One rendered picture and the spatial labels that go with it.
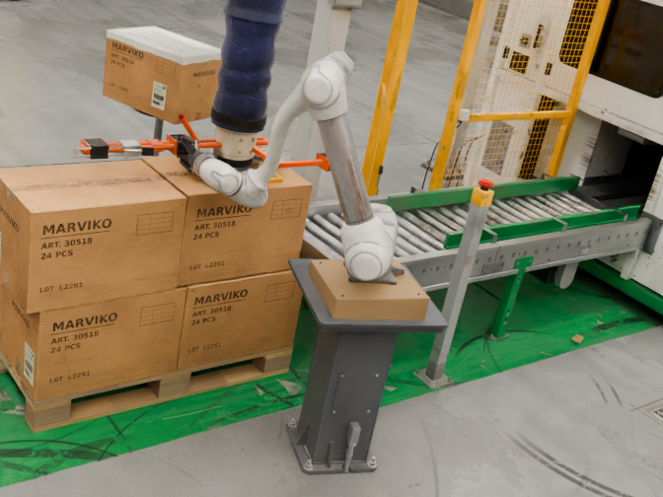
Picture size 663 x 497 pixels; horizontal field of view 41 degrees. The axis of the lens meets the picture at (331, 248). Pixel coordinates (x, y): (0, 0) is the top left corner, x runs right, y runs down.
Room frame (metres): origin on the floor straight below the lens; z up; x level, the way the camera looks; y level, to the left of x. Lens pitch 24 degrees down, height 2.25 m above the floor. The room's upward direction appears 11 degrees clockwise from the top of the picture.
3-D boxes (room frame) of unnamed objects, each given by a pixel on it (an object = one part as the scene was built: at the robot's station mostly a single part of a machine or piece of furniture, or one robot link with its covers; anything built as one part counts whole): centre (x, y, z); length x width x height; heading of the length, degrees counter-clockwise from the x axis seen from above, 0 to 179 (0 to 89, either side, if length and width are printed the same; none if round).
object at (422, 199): (4.94, -0.82, 0.60); 1.60 x 0.10 x 0.09; 131
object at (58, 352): (3.51, 0.86, 0.34); 1.20 x 1.00 x 0.40; 131
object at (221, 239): (3.46, 0.49, 0.75); 0.60 x 0.40 x 0.40; 132
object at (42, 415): (3.51, 0.86, 0.07); 1.20 x 1.00 x 0.14; 131
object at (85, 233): (3.05, 0.93, 0.74); 0.60 x 0.40 x 0.40; 132
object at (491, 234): (4.53, -1.17, 0.60); 1.60 x 0.10 x 0.09; 131
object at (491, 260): (4.26, -0.94, 0.50); 2.31 x 0.05 x 0.19; 131
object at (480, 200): (3.73, -0.61, 0.50); 0.07 x 0.07 x 1.00; 41
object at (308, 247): (3.73, 0.15, 0.58); 0.70 x 0.03 x 0.06; 41
